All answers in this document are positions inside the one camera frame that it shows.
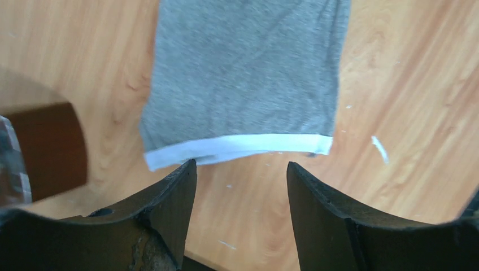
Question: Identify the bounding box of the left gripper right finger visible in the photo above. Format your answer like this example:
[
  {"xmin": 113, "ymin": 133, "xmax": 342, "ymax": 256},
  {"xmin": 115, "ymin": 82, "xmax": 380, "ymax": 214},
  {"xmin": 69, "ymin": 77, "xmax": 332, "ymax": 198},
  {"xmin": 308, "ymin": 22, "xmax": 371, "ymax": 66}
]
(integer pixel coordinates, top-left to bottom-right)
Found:
[{"xmin": 287, "ymin": 162, "xmax": 478, "ymax": 270}]

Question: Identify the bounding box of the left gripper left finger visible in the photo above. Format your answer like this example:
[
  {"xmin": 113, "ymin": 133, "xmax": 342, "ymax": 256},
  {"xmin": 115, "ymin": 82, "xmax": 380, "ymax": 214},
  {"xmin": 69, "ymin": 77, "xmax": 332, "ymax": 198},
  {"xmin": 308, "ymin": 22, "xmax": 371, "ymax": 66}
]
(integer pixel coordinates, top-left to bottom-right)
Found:
[{"xmin": 1, "ymin": 160, "xmax": 197, "ymax": 270}]

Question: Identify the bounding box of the grey underwear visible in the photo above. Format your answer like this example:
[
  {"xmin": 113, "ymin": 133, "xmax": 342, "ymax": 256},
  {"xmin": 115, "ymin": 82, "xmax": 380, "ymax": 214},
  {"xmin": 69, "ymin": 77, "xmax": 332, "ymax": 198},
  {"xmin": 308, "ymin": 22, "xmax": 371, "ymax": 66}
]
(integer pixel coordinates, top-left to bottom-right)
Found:
[{"xmin": 139, "ymin": 0, "xmax": 351, "ymax": 171}]

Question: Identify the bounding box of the brown wooden metronome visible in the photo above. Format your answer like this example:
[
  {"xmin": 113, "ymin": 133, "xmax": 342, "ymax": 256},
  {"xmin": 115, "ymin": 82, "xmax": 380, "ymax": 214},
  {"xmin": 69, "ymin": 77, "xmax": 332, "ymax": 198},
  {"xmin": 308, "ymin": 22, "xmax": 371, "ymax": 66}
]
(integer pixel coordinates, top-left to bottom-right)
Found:
[{"xmin": 1, "ymin": 102, "xmax": 88, "ymax": 207}]

